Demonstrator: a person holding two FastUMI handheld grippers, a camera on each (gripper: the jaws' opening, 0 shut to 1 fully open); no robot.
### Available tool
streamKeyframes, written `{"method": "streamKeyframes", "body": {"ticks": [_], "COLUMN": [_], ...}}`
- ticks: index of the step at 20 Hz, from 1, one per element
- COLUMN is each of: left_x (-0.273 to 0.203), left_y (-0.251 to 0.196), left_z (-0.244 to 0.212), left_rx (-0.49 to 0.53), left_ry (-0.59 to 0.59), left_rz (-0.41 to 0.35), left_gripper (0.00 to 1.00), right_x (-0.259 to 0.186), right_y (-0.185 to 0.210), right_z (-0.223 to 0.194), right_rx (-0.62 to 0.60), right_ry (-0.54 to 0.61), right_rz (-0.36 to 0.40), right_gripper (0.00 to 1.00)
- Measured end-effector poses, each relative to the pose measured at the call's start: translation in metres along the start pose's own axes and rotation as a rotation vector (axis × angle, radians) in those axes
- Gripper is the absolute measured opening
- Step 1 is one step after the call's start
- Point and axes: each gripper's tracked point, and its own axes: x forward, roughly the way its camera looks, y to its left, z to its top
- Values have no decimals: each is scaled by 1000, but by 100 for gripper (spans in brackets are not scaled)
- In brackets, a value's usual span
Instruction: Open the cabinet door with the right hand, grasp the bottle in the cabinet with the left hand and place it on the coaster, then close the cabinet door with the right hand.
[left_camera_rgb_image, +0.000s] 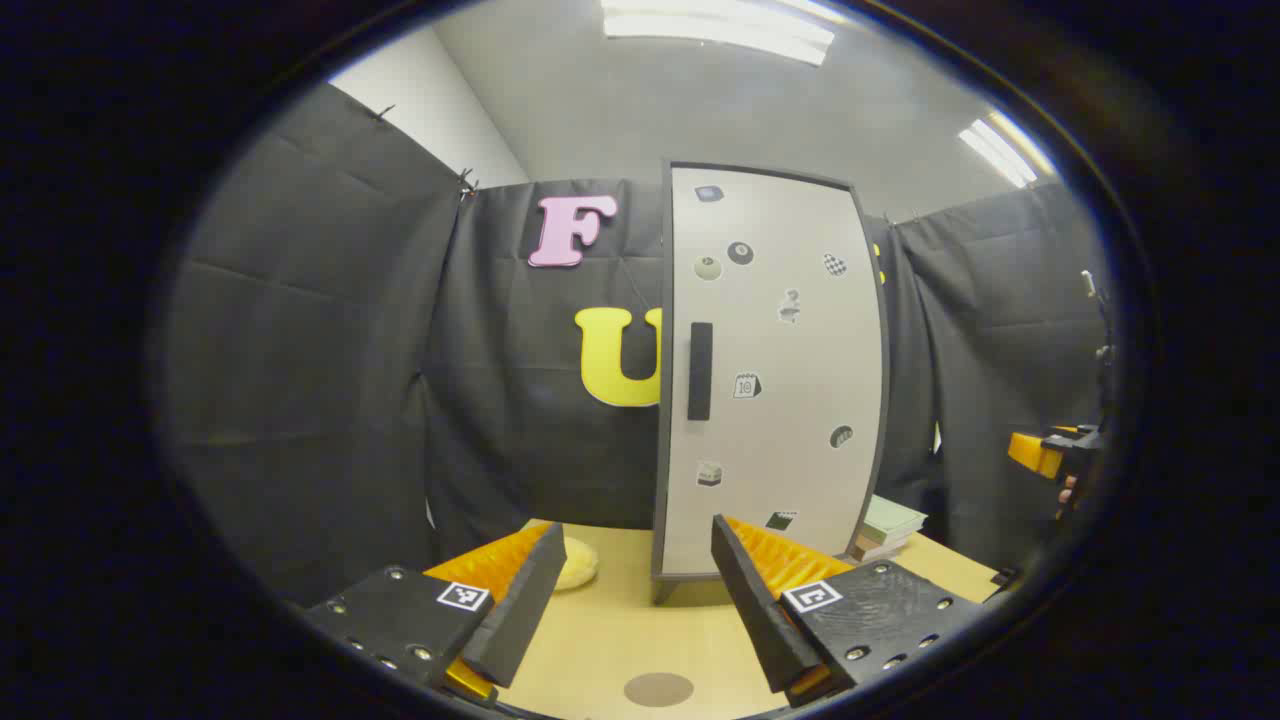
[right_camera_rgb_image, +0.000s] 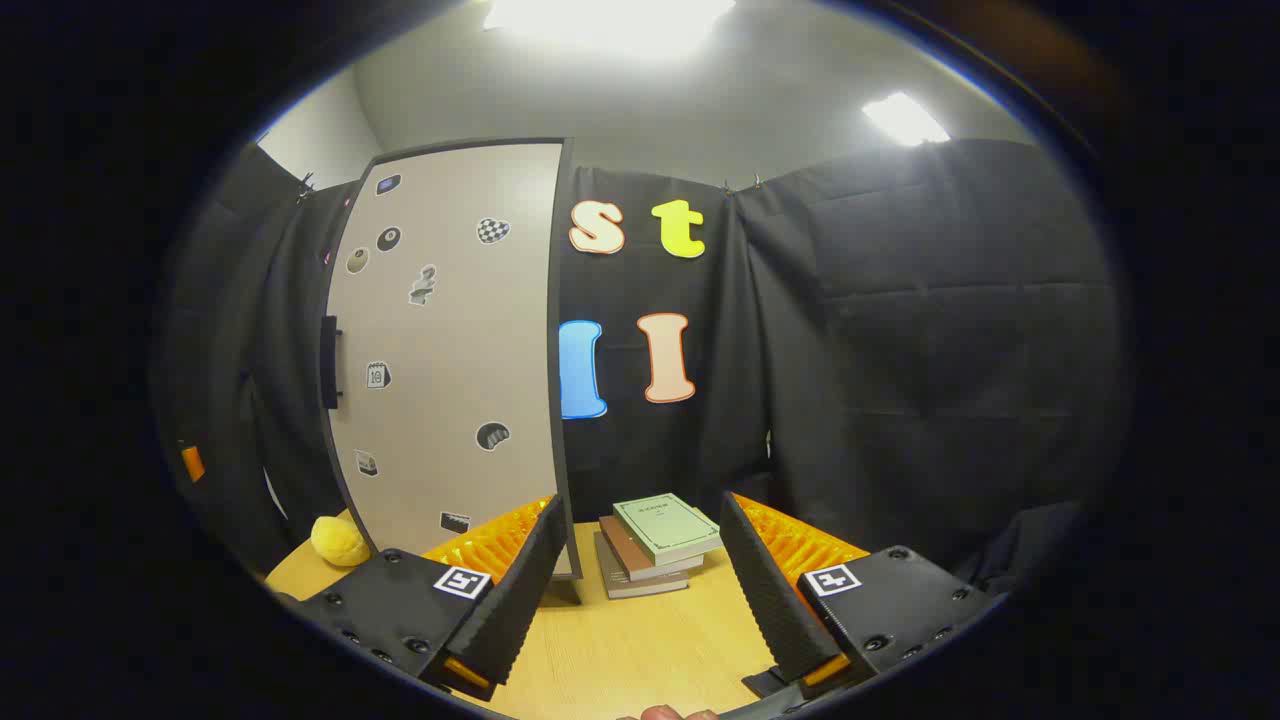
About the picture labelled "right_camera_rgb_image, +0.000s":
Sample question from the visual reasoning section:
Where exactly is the small ceiling light panel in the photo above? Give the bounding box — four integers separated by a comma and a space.
862, 92, 951, 148

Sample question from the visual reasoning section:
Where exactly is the black backdrop cloth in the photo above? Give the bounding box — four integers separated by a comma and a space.
150, 138, 1131, 601

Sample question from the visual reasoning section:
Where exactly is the green book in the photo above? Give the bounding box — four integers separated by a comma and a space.
612, 492, 723, 567

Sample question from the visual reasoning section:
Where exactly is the yellow plush ball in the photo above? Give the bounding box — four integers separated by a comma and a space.
310, 515, 373, 569

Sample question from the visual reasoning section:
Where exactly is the large ceiling light panel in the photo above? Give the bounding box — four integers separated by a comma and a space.
482, 0, 736, 56

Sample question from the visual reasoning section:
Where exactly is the dark grey cabinet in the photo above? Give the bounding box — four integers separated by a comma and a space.
322, 138, 583, 606

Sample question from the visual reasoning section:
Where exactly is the black cabinet door handle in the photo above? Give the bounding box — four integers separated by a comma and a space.
318, 315, 343, 409

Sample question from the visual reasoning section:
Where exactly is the brown book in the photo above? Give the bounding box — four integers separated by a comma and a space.
598, 515, 706, 583

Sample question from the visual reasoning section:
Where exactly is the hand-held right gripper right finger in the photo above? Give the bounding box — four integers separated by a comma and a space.
718, 490, 1006, 699

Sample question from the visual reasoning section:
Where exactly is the beige cabinet door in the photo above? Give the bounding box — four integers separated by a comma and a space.
322, 140, 573, 579

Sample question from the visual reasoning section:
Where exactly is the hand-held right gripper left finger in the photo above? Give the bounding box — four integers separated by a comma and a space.
275, 493, 571, 701

